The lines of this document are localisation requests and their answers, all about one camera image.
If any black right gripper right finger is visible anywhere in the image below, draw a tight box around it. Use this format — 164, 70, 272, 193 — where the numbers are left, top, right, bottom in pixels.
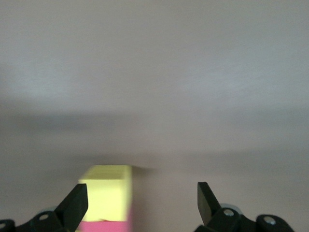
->
195, 181, 296, 232

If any brown table mat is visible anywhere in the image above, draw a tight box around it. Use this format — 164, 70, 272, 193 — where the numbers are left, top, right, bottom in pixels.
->
0, 0, 309, 232

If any yellow foam cube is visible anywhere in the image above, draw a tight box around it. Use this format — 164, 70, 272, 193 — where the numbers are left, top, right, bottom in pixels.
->
78, 165, 133, 222

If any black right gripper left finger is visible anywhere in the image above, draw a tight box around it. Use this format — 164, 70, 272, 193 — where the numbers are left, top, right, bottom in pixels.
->
0, 183, 89, 232

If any red foam cube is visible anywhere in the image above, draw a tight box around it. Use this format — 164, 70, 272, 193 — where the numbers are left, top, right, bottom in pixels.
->
77, 206, 134, 232

